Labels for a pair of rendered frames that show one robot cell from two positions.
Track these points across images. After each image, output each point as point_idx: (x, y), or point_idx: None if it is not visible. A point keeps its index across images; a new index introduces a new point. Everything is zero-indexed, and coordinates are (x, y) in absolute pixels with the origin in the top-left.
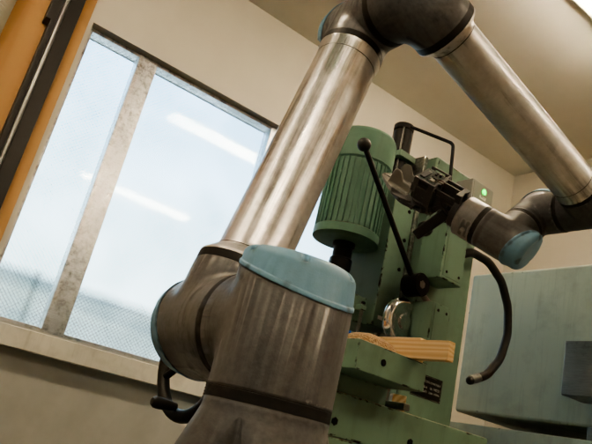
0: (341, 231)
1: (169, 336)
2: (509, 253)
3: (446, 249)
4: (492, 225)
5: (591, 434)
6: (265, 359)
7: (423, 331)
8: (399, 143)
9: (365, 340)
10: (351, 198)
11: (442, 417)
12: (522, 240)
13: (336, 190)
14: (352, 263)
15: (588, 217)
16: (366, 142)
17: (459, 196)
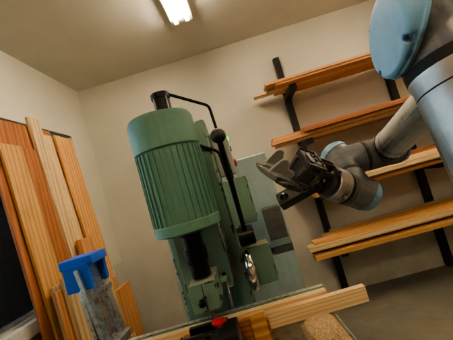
0: (206, 227)
1: None
2: (375, 203)
3: (251, 197)
4: (364, 187)
5: (278, 250)
6: None
7: (269, 268)
8: None
9: (356, 338)
10: (199, 190)
11: None
12: (381, 191)
13: (182, 187)
14: (180, 239)
15: (396, 161)
16: (224, 133)
17: (340, 171)
